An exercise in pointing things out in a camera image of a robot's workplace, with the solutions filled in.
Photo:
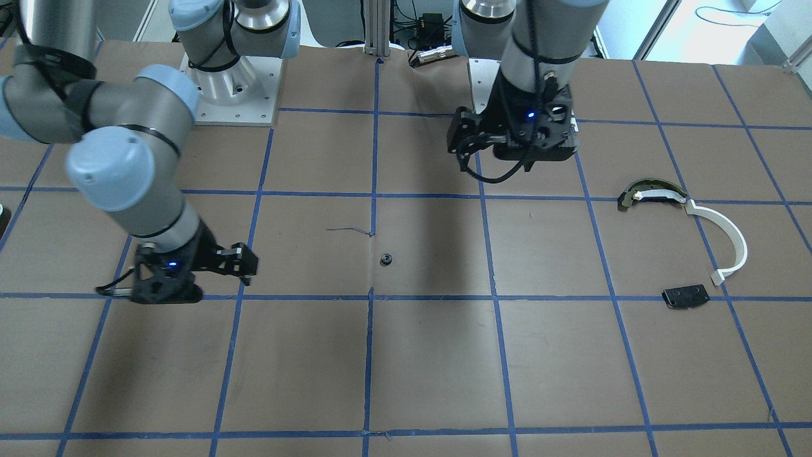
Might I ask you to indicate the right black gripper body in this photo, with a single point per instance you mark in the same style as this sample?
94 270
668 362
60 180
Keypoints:
204 247

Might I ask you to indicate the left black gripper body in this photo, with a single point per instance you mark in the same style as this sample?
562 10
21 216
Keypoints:
511 101

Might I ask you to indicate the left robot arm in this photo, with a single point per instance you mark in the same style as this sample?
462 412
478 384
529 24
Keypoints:
534 40

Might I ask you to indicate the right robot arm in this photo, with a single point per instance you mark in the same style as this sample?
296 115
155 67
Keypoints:
126 139

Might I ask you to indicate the olive brake shoe part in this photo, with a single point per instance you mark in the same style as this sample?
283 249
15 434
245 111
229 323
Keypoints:
650 190

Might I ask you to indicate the small black plastic block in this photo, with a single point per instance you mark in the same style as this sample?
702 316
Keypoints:
685 297

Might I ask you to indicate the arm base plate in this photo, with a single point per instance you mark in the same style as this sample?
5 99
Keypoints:
245 95
482 74

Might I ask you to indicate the aluminium frame post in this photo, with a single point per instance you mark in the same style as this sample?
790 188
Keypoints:
376 21

